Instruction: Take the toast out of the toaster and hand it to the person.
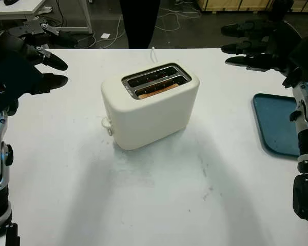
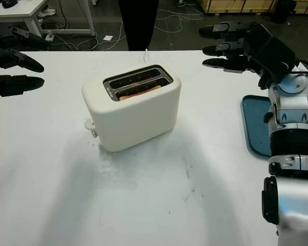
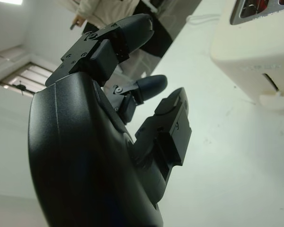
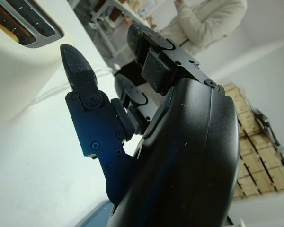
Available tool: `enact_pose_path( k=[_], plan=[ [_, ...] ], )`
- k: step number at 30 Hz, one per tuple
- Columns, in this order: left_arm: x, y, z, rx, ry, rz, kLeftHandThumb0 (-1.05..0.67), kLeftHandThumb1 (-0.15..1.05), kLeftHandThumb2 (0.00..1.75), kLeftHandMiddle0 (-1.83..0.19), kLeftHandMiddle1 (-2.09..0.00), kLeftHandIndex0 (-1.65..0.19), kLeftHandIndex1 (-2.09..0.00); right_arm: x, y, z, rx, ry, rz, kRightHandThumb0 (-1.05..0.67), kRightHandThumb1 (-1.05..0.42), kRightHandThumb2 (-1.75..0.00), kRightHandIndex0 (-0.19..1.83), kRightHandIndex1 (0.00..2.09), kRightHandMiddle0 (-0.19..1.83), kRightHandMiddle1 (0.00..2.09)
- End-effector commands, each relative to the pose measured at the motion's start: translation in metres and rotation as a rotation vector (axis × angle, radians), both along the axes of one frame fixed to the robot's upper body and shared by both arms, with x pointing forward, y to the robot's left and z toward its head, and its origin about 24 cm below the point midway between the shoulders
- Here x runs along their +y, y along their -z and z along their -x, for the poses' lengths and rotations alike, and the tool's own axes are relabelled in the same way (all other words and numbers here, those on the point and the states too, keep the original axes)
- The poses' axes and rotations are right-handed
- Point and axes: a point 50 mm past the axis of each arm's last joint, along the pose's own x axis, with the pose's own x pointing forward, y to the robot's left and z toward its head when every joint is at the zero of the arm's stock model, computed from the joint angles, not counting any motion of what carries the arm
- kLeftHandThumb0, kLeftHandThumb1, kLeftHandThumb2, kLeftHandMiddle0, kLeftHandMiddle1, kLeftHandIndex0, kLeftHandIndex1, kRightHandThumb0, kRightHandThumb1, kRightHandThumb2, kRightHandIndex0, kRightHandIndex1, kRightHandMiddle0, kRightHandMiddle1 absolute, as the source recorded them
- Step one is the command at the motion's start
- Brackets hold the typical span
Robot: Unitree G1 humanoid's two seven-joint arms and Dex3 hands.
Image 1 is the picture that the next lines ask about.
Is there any brown toast slice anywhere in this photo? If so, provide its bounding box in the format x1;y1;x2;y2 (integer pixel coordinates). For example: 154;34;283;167
138;82;180;99

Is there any standing person in white jacket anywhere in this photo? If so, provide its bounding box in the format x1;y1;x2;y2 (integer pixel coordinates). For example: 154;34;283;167
119;0;161;49

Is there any white desk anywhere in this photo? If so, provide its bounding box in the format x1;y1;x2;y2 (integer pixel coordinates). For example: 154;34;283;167
0;0;93;34

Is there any white looped floor cable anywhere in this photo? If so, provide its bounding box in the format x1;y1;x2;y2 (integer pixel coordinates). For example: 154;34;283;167
153;6;203;31

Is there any blue plastic tray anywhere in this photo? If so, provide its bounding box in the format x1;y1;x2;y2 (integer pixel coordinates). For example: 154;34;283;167
253;93;301;157

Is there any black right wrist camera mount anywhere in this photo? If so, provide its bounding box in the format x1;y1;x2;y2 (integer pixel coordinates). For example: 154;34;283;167
283;37;308;88

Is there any black bin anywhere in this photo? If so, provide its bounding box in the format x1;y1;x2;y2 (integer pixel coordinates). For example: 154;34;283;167
268;0;295;23

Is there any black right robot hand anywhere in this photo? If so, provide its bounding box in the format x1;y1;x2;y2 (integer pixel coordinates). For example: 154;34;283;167
220;21;303;76

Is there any white toaster power cable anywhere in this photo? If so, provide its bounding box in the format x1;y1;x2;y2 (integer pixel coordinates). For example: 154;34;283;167
150;47;159;64

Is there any wooden crate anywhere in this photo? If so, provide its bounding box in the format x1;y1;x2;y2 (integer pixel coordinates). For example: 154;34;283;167
197;0;308;12

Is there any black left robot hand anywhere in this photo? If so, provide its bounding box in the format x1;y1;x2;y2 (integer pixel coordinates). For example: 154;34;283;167
0;21;76;95

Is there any cream two-slot toaster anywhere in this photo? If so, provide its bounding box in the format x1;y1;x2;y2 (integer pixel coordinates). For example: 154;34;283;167
100;62;200;151

